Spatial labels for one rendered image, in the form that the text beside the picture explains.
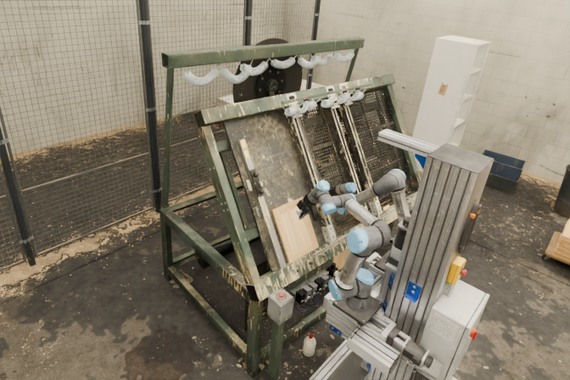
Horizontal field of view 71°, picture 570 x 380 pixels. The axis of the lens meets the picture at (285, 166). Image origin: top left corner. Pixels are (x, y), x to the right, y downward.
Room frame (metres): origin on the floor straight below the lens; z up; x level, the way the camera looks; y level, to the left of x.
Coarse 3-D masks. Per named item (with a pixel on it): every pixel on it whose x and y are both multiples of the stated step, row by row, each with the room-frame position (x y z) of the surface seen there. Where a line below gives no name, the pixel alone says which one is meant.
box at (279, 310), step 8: (280, 288) 1.95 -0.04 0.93; (272, 296) 1.88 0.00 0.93; (288, 296) 1.89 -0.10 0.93; (272, 304) 1.85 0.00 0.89; (280, 304) 1.82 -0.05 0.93; (288, 304) 1.85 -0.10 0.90; (272, 312) 1.85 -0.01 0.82; (280, 312) 1.80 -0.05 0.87; (288, 312) 1.86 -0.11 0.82; (280, 320) 1.81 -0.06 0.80
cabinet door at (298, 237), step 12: (288, 204) 2.51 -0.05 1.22; (276, 216) 2.40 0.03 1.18; (288, 216) 2.46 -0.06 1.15; (288, 228) 2.41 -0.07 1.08; (300, 228) 2.47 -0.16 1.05; (312, 228) 2.53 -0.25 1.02; (288, 240) 2.35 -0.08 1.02; (300, 240) 2.41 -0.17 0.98; (312, 240) 2.47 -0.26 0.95; (288, 252) 2.30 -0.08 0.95; (300, 252) 2.35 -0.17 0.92
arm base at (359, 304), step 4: (352, 296) 1.75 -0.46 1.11; (356, 296) 1.73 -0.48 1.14; (348, 300) 1.76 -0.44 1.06; (352, 300) 1.74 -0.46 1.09; (356, 300) 1.73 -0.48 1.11; (360, 300) 1.72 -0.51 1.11; (364, 300) 1.72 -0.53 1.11; (368, 300) 1.74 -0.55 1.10; (348, 304) 1.74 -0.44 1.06; (352, 304) 1.73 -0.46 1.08; (356, 304) 1.72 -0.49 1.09; (360, 304) 1.72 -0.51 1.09; (364, 304) 1.72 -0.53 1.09; (368, 304) 1.73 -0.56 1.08; (352, 308) 1.72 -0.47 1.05; (356, 308) 1.71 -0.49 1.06; (360, 308) 1.72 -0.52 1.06; (364, 308) 1.71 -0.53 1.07; (368, 308) 1.72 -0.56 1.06; (360, 312) 1.70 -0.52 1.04
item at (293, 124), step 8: (288, 96) 2.95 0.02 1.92; (288, 104) 2.91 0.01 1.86; (296, 104) 2.95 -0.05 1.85; (304, 104) 2.87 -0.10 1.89; (304, 112) 2.86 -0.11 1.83; (288, 120) 2.92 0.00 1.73; (296, 120) 2.92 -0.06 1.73; (296, 128) 2.87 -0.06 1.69; (296, 136) 2.85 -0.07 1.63; (296, 144) 2.85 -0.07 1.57; (304, 144) 2.84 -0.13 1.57; (304, 152) 2.80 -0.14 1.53; (304, 160) 2.78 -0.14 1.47; (304, 168) 2.77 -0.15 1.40; (312, 168) 2.77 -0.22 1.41; (312, 176) 2.72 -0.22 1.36; (312, 184) 2.70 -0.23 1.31; (320, 208) 2.62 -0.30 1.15; (320, 216) 2.61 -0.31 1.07; (328, 216) 2.62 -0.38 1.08; (320, 224) 2.60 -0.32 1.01; (328, 224) 2.59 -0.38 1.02; (328, 232) 2.54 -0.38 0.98; (328, 240) 2.53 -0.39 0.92
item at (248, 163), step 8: (240, 144) 2.53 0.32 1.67; (240, 152) 2.53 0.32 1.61; (248, 152) 2.53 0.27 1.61; (248, 160) 2.49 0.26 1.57; (248, 168) 2.46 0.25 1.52; (248, 176) 2.46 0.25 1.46; (256, 200) 2.38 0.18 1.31; (264, 200) 2.39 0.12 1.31; (264, 208) 2.36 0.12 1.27; (264, 216) 2.32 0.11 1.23; (264, 224) 2.32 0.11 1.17; (272, 224) 2.32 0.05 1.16; (272, 232) 2.29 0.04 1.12; (272, 240) 2.25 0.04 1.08; (272, 248) 2.24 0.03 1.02; (280, 248) 2.25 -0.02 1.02; (280, 256) 2.22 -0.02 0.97; (280, 264) 2.18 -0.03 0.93
